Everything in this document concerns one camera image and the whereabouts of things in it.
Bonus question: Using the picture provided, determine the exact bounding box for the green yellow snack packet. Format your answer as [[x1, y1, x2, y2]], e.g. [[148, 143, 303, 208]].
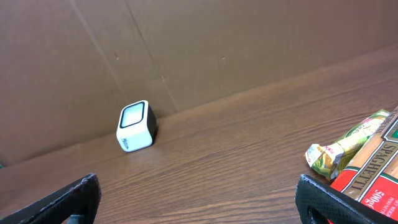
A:
[[304, 110, 390, 180]]

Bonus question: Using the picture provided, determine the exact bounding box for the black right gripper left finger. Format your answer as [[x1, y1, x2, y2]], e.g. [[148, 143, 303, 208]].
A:
[[1, 173, 101, 224]]

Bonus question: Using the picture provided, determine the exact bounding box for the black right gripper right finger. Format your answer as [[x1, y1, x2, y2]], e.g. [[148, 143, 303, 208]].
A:
[[295, 174, 397, 224]]

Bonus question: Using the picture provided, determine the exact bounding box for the orange noodle packet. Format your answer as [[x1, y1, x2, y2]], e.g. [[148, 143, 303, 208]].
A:
[[331, 109, 397, 220]]

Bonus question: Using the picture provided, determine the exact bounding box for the white barcode scanner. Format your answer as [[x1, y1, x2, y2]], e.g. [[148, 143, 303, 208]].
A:
[[116, 100, 157, 152]]

